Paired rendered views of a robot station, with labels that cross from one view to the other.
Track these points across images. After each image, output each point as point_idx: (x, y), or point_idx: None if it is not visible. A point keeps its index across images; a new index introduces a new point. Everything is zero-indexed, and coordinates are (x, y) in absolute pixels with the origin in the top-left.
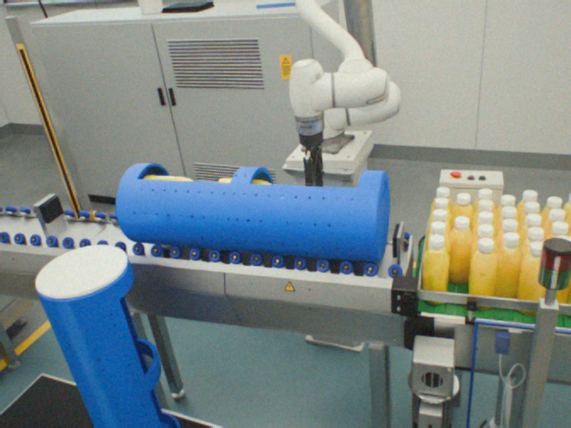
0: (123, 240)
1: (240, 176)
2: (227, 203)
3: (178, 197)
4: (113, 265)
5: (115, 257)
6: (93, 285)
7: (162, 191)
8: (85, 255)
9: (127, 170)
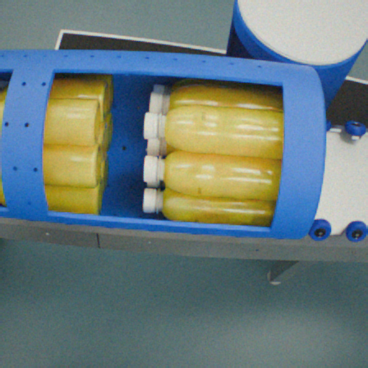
0: (343, 178)
1: (33, 83)
2: (61, 50)
3: (168, 55)
4: (259, 10)
5: (269, 27)
6: None
7: (207, 61)
8: (327, 34)
9: (320, 107)
